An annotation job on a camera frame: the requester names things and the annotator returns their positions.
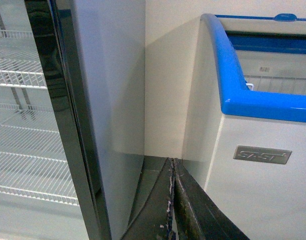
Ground silver SAST logo plate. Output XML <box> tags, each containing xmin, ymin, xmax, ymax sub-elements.
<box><xmin>233</xmin><ymin>145</ymin><xmax>292</xmax><ymax>165</ymax></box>

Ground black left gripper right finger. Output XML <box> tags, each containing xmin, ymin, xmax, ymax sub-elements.
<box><xmin>173</xmin><ymin>158</ymin><xmax>248</xmax><ymax>240</ymax></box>

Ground upright glass door fridge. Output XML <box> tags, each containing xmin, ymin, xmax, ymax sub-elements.
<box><xmin>0</xmin><ymin>0</ymin><xmax>146</xmax><ymax>240</ymax></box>

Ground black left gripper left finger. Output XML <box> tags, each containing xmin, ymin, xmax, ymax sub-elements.
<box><xmin>121</xmin><ymin>158</ymin><xmax>176</xmax><ymax>240</ymax></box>

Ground sliding glass freezer lid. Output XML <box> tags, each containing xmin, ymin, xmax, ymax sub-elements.
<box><xmin>225</xmin><ymin>30</ymin><xmax>306</xmax><ymax>55</ymax></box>

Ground white wire basket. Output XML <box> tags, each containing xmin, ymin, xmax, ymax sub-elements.
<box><xmin>244</xmin><ymin>75</ymin><xmax>306</xmax><ymax>96</ymax></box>

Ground white blue chest freezer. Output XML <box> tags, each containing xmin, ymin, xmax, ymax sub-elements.
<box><xmin>182</xmin><ymin>13</ymin><xmax>306</xmax><ymax>240</ymax></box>

